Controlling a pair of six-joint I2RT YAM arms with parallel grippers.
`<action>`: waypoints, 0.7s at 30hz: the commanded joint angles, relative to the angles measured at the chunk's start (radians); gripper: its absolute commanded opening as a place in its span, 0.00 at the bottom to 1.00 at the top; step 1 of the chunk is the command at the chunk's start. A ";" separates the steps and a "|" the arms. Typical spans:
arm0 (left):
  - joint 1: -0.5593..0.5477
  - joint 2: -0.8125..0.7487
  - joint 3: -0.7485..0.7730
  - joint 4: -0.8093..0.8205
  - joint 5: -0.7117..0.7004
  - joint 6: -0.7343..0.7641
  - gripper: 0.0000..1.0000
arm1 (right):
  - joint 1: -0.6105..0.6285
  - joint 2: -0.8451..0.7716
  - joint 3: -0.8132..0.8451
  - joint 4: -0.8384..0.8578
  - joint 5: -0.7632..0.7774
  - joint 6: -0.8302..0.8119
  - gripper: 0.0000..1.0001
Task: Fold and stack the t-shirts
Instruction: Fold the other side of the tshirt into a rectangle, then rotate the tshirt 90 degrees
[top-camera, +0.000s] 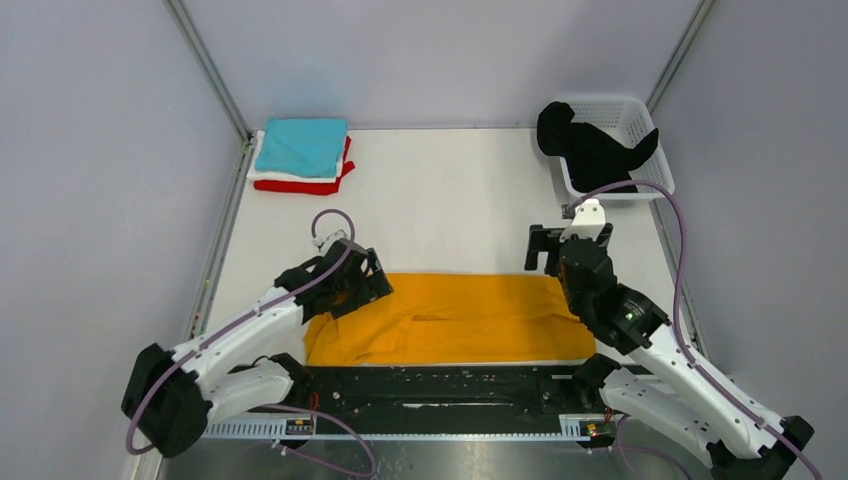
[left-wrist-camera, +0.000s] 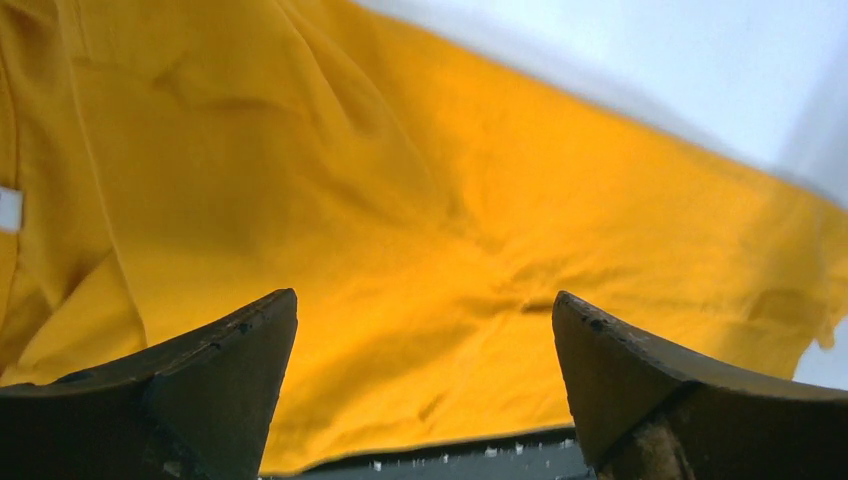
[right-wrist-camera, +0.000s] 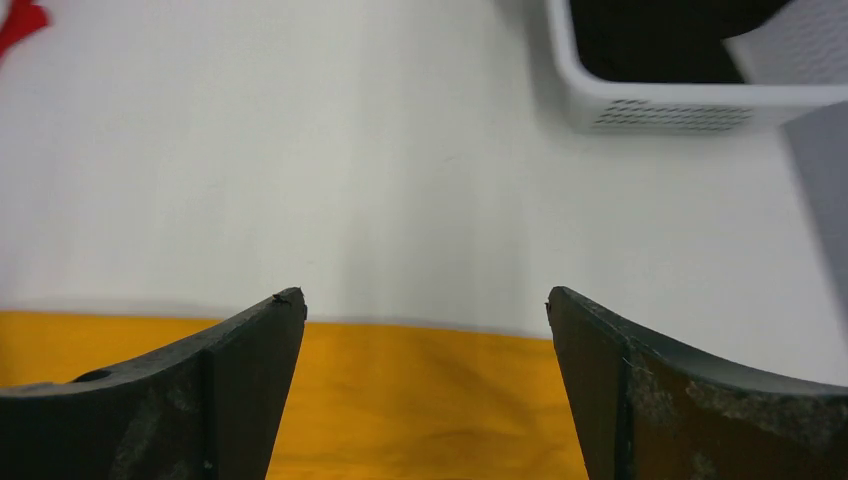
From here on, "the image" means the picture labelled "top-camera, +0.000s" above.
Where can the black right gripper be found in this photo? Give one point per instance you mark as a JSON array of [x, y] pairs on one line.
[[542, 239]]

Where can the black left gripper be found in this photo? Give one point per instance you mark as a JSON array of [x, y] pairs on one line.
[[371, 286]]

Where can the yellow t-shirt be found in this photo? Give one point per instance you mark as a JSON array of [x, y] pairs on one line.
[[454, 318]]

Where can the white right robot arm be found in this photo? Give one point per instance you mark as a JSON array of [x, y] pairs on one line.
[[733, 435]]

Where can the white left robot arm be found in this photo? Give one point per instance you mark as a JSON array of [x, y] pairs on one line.
[[174, 395]]

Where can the black t-shirt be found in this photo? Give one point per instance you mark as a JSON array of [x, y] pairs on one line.
[[594, 158]]

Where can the folded red t-shirt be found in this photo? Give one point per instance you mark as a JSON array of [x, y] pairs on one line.
[[309, 188]]

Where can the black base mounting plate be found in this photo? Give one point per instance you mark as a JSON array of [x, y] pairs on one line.
[[532, 389]]

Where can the folded turquoise t-shirt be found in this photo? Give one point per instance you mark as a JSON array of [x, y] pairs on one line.
[[309, 148]]

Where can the white plastic laundry basket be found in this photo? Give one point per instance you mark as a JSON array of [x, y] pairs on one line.
[[627, 120]]

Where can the folded white t-shirt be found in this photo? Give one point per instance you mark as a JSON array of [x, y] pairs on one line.
[[256, 175]]

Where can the white slotted cable duct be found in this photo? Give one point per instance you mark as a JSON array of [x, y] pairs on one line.
[[557, 427]]

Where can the aluminium frame rail left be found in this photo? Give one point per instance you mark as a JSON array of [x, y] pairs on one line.
[[224, 136]]

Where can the aluminium frame rail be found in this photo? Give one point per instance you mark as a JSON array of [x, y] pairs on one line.
[[224, 136], [675, 61]]

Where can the aluminium frame rail right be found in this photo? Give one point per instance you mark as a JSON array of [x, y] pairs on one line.
[[675, 61]]

